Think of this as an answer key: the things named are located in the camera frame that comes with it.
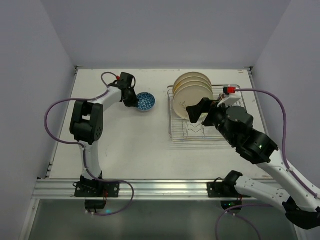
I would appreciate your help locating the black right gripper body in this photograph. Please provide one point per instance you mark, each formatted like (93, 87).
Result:
(208, 115)

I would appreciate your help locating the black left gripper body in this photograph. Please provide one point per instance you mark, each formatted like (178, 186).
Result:
(130, 97)

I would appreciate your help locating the cream plate front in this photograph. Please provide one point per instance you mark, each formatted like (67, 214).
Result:
(190, 96)

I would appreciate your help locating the cream plate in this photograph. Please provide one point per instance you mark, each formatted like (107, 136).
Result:
(191, 83)
(188, 80)
(192, 74)
(190, 96)

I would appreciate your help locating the blue patterned bowl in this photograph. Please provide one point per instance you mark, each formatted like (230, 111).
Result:
(146, 101)

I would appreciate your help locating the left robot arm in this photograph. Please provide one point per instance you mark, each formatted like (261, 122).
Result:
(87, 121)

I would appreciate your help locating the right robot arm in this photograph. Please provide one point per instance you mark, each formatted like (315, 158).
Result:
(292, 198)

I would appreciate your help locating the cream plate back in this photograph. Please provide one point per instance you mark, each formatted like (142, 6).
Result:
(192, 74)

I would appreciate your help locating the metal wire dish rack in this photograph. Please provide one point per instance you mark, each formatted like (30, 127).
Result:
(181, 130)

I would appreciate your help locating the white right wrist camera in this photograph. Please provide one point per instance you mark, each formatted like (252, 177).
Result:
(229, 97)

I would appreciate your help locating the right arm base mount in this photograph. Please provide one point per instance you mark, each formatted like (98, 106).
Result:
(225, 189)

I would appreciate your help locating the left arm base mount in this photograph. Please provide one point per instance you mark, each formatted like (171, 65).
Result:
(91, 188)

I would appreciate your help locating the aluminium mounting rail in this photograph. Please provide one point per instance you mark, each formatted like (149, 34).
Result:
(154, 190)

